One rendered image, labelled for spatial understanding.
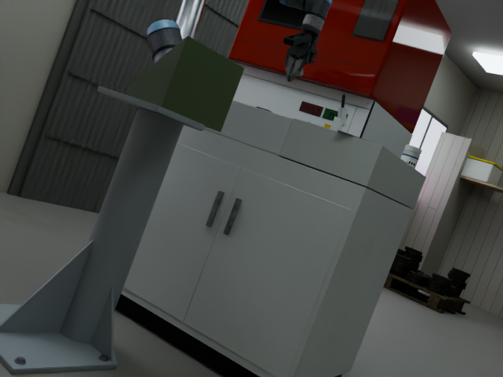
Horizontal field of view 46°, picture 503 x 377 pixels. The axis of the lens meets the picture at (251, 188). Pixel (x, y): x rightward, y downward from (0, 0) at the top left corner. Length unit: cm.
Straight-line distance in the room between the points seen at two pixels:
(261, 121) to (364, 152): 42
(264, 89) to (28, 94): 178
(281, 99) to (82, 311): 145
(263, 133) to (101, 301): 82
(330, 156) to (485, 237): 717
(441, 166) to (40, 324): 735
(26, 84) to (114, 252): 234
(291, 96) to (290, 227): 98
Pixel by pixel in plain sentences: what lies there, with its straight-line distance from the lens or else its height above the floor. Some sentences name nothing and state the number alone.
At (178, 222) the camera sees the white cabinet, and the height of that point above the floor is 44.
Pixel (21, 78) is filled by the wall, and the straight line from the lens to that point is 413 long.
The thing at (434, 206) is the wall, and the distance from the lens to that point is 870.
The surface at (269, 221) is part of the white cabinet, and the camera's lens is 211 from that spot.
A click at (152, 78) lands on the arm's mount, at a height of 90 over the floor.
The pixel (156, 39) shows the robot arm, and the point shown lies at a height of 103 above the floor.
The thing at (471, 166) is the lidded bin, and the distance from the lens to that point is 876.
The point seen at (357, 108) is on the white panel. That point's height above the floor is 116.
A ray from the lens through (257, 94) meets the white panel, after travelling 299.
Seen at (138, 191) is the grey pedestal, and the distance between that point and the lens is 194.
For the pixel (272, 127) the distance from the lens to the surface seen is 217.
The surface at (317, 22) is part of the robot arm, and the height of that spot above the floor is 133.
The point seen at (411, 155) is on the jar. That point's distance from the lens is 252.
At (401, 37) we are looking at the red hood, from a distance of 284.
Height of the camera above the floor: 75
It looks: 2 degrees down
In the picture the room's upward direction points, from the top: 21 degrees clockwise
